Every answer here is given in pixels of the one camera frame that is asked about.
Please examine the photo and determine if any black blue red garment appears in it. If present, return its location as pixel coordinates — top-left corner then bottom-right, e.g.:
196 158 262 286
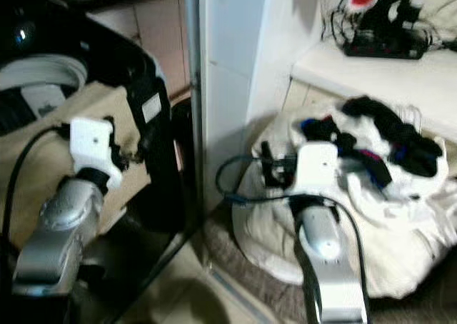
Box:
348 147 395 189

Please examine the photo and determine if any beige cloth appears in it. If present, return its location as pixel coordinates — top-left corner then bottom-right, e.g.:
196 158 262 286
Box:
0 81 151 252

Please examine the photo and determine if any black power strip with cables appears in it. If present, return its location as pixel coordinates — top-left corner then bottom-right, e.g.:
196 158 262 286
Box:
321 0 436 61

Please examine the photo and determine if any white laundry bundle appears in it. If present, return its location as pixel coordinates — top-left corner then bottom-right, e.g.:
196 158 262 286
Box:
231 94 457 300

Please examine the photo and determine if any white cabinet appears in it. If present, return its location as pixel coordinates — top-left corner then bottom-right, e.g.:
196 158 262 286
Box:
196 0 326 214

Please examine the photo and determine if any brown floor mat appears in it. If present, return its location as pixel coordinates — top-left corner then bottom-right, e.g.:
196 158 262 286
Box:
201 213 457 324

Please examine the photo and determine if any white shelf board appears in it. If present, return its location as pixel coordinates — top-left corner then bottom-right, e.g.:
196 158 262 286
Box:
290 37 457 145

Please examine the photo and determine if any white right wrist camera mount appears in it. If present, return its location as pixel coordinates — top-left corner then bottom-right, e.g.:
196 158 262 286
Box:
291 141 341 198

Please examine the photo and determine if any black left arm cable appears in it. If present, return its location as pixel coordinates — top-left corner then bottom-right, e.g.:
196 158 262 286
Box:
2 123 74 268

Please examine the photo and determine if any silver metal frame post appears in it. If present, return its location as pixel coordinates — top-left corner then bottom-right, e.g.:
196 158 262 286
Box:
183 0 205 218

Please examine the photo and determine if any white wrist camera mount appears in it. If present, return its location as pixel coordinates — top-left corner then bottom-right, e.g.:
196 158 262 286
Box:
69 117 125 176
291 141 341 198

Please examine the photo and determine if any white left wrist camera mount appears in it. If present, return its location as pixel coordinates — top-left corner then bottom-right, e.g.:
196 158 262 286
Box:
69 117 125 176

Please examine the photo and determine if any black top-load washing machine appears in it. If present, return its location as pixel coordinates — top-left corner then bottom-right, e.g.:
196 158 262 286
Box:
0 0 190 323

